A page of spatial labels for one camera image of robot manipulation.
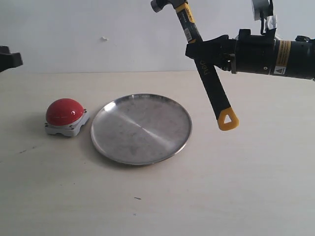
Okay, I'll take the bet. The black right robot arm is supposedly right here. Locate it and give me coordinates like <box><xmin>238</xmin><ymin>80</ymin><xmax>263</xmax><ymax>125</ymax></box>
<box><xmin>186</xmin><ymin>29</ymin><xmax>315</xmax><ymax>80</ymax></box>

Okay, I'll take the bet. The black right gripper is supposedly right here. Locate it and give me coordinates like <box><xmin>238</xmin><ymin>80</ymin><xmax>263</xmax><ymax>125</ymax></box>
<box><xmin>185</xmin><ymin>29</ymin><xmax>276</xmax><ymax>75</ymax></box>

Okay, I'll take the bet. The black yellow claw hammer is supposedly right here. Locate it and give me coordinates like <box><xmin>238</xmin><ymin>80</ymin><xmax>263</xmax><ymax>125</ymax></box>
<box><xmin>151</xmin><ymin>0</ymin><xmax>239</xmax><ymax>131</ymax></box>

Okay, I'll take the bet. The round steel plate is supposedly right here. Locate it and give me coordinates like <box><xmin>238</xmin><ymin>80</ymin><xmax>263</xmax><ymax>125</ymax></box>
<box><xmin>90</xmin><ymin>93</ymin><xmax>192</xmax><ymax>166</ymax></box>

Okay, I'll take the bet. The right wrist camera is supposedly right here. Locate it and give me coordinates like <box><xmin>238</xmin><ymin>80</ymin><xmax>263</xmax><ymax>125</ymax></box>
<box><xmin>252</xmin><ymin>0</ymin><xmax>277</xmax><ymax>35</ymax></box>

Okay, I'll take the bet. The red dome push button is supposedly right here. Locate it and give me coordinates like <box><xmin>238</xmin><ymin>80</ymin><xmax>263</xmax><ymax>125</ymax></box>
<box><xmin>45</xmin><ymin>98</ymin><xmax>90</xmax><ymax>137</ymax></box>

